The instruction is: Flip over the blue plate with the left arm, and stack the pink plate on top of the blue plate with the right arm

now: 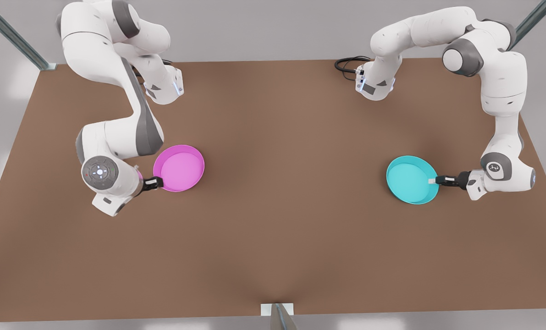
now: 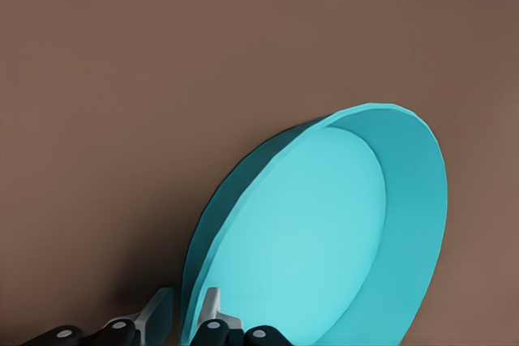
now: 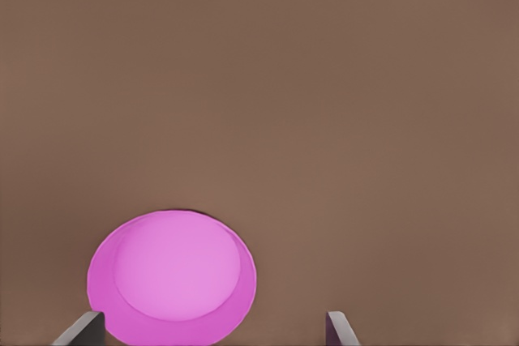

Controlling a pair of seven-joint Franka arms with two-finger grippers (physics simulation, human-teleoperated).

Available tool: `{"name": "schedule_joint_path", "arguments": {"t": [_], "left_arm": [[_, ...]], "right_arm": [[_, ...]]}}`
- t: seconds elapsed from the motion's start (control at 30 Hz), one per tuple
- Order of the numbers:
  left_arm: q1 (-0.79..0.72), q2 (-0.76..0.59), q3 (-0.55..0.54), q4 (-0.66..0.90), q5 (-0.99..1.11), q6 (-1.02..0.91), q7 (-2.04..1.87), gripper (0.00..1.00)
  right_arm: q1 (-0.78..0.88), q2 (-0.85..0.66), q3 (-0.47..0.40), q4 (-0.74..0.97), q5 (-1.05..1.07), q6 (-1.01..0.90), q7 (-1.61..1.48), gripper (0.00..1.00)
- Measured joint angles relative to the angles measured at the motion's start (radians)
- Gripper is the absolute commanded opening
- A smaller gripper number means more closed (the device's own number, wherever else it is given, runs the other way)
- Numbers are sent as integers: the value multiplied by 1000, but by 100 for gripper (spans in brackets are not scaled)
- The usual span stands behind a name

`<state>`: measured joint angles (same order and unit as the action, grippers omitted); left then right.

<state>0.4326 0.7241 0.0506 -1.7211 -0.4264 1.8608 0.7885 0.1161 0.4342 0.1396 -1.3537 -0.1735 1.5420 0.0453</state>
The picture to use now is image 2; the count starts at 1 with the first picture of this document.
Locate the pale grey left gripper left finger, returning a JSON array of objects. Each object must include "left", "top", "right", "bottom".
[{"left": 93, "top": 286, "right": 174, "bottom": 346}]

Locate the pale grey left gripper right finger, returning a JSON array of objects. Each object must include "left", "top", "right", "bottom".
[{"left": 190, "top": 287, "right": 246, "bottom": 346}]

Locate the blue plate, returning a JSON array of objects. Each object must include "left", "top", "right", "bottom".
[{"left": 179, "top": 102, "right": 448, "bottom": 346}]

